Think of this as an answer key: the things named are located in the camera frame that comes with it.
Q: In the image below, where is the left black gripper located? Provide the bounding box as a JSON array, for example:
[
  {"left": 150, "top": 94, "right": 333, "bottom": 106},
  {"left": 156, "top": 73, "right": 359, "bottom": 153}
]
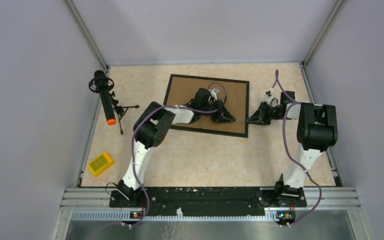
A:
[{"left": 199, "top": 98, "right": 234, "bottom": 123}]

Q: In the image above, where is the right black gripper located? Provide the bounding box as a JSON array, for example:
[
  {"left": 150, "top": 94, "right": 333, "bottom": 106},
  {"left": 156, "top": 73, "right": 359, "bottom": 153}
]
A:
[{"left": 246, "top": 101, "right": 286, "bottom": 126}]

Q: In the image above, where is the black picture frame brown backing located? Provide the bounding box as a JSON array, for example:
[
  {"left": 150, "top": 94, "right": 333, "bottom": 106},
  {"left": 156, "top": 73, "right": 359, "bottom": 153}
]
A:
[{"left": 163, "top": 74, "right": 250, "bottom": 138}]

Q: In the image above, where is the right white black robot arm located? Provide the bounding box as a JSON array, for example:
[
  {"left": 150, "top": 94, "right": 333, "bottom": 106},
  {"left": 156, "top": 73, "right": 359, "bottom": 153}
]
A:
[{"left": 246, "top": 91, "right": 338, "bottom": 206}]

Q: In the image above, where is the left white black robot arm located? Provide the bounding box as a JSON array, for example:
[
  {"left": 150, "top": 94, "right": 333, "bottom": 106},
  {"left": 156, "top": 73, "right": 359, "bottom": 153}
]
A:
[{"left": 117, "top": 88, "right": 236, "bottom": 207}]

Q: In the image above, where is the black microphone orange tip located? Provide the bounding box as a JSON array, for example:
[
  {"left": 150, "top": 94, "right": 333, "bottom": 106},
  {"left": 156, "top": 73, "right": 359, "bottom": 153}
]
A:
[{"left": 88, "top": 70, "right": 117, "bottom": 126}]

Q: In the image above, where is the yellow screw bit box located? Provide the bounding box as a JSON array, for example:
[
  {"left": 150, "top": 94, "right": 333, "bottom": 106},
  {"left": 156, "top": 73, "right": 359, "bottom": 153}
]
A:
[{"left": 87, "top": 152, "right": 115, "bottom": 177}]

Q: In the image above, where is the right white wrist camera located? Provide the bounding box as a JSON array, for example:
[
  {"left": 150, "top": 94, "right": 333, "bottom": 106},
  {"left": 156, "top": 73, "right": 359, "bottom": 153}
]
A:
[{"left": 265, "top": 87, "right": 278, "bottom": 107}]

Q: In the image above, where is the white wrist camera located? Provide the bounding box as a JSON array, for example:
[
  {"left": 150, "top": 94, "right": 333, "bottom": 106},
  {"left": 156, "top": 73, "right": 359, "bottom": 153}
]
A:
[
  {"left": 265, "top": 87, "right": 278, "bottom": 107},
  {"left": 210, "top": 88, "right": 220, "bottom": 101}
]

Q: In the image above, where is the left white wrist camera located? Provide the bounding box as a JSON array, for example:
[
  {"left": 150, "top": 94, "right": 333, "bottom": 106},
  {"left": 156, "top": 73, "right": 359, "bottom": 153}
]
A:
[{"left": 210, "top": 88, "right": 220, "bottom": 101}]

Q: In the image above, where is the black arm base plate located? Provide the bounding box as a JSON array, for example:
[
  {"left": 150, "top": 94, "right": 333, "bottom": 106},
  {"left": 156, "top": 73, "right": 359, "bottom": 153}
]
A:
[{"left": 109, "top": 186, "right": 307, "bottom": 208}]

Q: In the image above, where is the aluminium front rail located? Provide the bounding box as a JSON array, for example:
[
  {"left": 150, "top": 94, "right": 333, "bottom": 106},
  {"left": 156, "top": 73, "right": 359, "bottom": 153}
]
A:
[{"left": 60, "top": 187, "right": 362, "bottom": 210}]

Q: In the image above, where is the white slotted cable duct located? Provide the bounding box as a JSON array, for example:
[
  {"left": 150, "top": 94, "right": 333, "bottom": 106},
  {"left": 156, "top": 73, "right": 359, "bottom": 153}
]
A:
[{"left": 70, "top": 209, "right": 279, "bottom": 222}]

